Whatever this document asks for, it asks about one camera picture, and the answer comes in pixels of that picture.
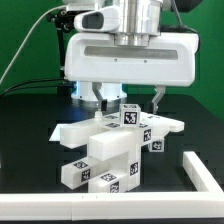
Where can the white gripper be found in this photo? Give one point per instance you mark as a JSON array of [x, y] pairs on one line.
[[168, 60]]

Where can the white chair back frame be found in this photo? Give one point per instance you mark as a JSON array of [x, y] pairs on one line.
[[152, 127]]

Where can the white chair seat plate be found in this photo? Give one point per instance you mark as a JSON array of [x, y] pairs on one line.
[[128, 160]]

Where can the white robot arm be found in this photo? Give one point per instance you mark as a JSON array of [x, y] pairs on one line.
[[122, 41]]

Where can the white base tag plate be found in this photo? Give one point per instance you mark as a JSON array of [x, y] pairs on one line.
[[55, 136]]

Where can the grey camera on stand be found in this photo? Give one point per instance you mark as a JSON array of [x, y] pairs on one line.
[[76, 7]]

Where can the black camera stand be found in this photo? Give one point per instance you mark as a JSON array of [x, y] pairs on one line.
[[63, 22]]

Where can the white U-shaped obstacle frame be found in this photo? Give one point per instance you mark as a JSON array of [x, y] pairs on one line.
[[207, 201]]

